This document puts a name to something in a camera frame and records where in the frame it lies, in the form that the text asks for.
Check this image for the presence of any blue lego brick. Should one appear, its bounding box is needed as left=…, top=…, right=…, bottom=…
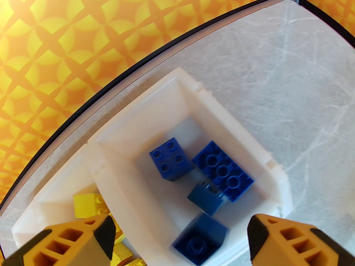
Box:
left=187, top=182, right=228, bottom=216
left=171, top=213, right=230, bottom=266
left=149, top=137, right=195, bottom=182
left=191, top=140, right=255, bottom=203

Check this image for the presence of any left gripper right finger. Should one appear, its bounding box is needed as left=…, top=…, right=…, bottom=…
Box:
left=247, top=214, right=355, bottom=266

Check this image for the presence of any black table edge strip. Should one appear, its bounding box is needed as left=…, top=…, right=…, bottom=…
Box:
left=298, top=0, right=355, bottom=49

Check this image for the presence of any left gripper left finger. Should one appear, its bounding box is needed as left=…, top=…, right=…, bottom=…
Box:
left=0, top=214, right=116, bottom=266

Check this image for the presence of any yellow lego brick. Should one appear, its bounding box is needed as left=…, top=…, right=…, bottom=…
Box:
left=110, top=243, right=146, bottom=266
left=107, top=212, right=125, bottom=244
left=73, top=193, right=110, bottom=219

